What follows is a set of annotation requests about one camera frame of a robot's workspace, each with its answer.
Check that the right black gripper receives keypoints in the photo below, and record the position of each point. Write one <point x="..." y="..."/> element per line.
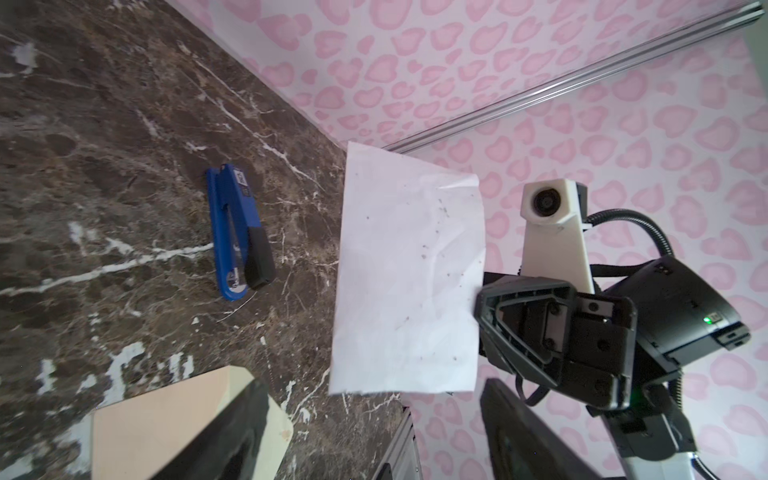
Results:
<point x="544" y="331"/>

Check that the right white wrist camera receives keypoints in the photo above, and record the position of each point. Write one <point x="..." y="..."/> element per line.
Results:
<point x="554" y="245"/>

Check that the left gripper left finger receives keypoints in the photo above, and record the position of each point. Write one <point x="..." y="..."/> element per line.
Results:
<point x="211" y="428"/>

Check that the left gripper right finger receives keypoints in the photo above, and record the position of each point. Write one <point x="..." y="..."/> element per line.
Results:
<point x="520" y="445"/>

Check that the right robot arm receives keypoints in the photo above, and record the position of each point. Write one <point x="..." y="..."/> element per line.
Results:
<point x="680" y="319"/>

